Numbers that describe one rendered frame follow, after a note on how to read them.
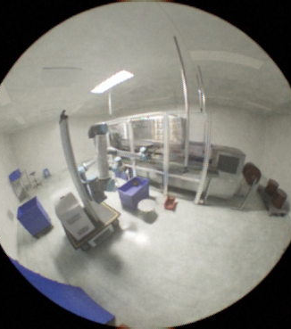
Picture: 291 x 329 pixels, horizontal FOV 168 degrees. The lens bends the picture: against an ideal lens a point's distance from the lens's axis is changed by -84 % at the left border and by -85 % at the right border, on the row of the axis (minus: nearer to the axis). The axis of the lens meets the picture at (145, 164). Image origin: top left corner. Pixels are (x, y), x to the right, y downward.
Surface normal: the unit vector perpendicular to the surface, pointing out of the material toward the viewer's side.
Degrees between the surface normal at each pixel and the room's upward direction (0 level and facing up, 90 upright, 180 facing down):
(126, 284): 0
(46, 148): 90
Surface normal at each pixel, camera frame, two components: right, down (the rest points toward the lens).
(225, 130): -0.55, 0.34
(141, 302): -0.06, -0.93
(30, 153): 0.83, 0.16
